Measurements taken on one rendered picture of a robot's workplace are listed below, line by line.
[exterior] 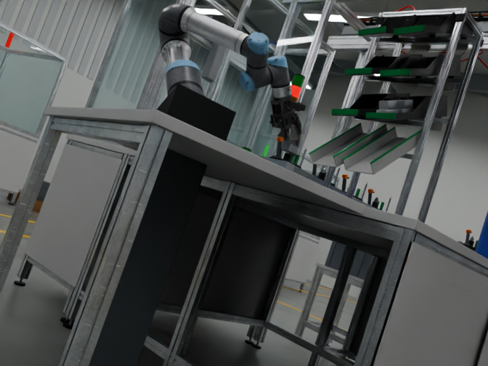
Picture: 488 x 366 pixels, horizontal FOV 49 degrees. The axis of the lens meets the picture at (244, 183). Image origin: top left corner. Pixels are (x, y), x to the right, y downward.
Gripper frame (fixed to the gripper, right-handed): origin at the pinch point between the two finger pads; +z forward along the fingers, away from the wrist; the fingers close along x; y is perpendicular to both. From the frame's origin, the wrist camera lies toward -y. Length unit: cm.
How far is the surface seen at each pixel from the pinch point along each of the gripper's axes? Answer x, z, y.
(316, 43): -17, -29, -43
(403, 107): 44.6, -14.6, -10.6
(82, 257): -81, 42, 69
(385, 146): 39.3, -0.9, -6.0
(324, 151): 21.1, -1.5, 6.8
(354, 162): 35.9, -0.4, 9.2
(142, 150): 44, -40, 93
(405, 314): 74, 25, 44
